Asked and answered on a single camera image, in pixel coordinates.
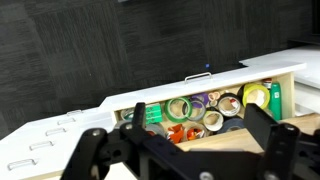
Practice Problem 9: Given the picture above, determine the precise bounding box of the black tape roll white core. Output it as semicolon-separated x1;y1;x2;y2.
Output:
217;92;243;118

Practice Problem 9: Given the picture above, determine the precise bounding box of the grey clear tape roll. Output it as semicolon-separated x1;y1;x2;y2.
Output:
182;98;207;122

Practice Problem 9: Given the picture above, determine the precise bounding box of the clear tape roll orange print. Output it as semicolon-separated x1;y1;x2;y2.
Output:
183;122;209;141

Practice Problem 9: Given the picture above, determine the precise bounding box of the white drawer with wooden sides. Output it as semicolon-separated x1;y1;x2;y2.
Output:
99;61;308;148

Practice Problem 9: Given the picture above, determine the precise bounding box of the small pink tape roll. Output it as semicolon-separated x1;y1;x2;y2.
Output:
207;91;222;107

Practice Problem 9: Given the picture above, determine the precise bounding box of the green tape roll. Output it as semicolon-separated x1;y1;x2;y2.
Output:
164;96;193;123

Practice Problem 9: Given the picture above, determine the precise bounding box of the silver drawer handle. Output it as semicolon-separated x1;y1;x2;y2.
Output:
184;71;214;84

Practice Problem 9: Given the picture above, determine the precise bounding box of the dark navy tape roll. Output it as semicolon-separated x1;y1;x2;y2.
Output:
218;117;246;135

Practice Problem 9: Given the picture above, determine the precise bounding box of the white drawer cabinet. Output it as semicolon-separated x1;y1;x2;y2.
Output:
0;44;320;180

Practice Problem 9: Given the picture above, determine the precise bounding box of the yellow tape roll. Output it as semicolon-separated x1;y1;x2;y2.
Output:
242;82;271;110

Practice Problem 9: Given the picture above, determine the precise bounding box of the green glue bottle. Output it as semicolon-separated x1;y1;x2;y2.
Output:
268;81;283;122

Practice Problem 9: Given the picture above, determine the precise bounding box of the red capped small bottle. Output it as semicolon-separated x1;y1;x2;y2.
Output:
261;78;274;90

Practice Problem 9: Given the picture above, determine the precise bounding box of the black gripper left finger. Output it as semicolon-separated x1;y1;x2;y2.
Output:
61;102;158;180

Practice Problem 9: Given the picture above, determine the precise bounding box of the purple tape roll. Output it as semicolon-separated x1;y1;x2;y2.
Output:
190;92;210;109

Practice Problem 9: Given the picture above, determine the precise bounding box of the grey duct tape roll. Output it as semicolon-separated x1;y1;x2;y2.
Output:
144;122;167;138

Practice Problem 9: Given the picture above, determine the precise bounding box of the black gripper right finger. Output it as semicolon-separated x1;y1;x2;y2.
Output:
243;103;320;180

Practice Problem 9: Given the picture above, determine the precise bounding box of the orange tape piece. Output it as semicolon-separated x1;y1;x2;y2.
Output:
166;123;185;144

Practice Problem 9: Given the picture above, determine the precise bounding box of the green cardboard box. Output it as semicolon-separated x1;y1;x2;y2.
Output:
145;103;164;125

